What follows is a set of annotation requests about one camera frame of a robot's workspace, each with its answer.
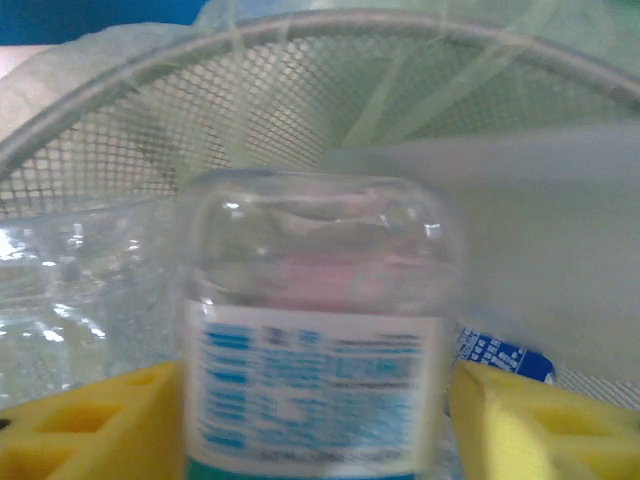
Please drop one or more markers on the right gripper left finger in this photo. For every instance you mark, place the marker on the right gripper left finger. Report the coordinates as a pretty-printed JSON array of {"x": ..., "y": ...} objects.
[{"x": 75, "y": 435}]

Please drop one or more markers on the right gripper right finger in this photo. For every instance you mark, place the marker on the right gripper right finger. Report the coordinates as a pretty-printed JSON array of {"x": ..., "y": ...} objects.
[{"x": 550, "y": 435}]

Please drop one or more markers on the Pocari Sweat bottle blue label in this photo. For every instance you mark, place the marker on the Pocari Sweat bottle blue label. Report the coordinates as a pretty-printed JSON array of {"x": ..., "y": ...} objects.
[{"x": 505, "y": 357}]

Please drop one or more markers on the clear bottle pale blue label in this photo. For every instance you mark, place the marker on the clear bottle pale blue label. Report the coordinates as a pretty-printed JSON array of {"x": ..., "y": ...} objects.
[{"x": 90, "y": 300}]

